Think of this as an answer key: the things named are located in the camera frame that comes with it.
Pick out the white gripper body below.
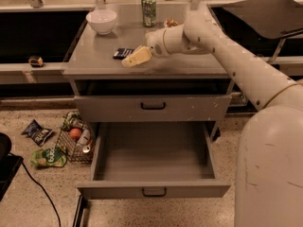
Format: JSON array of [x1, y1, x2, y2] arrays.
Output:
[[146, 29, 166, 58]]

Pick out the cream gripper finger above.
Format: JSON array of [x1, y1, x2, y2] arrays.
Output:
[[121, 45, 152, 67]]

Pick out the dark blue rxbar wrapper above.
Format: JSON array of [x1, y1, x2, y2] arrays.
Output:
[[113, 48, 134, 60]]

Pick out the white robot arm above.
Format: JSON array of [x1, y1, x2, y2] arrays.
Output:
[[122, 9, 303, 227]]

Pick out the grey drawer cabinet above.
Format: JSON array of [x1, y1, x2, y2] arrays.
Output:
[[64, 3, 233, 138]]

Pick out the closed grey upper drawer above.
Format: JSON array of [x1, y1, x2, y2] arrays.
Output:
[[74, 95, 231, 122]]

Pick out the open grey middle drawer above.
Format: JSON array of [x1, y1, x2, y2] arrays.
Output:
[[78, 122, 230, 200]]

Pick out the golden snack bag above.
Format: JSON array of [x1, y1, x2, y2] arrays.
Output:
[[164, 18, 179, 27]]

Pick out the green soda can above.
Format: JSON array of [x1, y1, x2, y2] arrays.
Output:
[[141, 0, 156, 27]]

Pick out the white bowl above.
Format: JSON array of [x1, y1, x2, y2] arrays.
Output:
[[86, 9, 117, 35]]

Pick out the green bag in basket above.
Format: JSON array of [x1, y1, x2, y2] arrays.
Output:
[[62, 111, 86, 131]]

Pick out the white bottle in basket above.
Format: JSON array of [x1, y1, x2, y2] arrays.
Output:
[[77, 129, 91, 148]]

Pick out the orange fruit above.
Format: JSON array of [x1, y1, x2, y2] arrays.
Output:
[[69, 128, 82, 140]]

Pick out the yellow tape measure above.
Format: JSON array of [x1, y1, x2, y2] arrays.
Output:
[[28, 56, 44, 67]]

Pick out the metal can in basket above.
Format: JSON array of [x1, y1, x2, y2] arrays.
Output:
[[82, 141, 94, 154]]

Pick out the black tray on stand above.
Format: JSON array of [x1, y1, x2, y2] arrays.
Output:
[[211, 0, 303, 57]]

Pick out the blue chip bag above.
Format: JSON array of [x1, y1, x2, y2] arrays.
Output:
[[22, 119, 53, 147]]

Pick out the green snack pouch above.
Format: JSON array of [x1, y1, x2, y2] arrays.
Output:
[[30, 147, 67, 167]]

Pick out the black object left edge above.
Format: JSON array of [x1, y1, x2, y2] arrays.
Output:
[[0, 132, 23, 201]]

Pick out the wire basket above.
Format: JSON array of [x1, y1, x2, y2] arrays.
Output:
[[56, 126, 95, 164]]

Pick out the black cable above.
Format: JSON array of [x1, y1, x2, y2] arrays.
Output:
[[9, 152, 62, 227]]

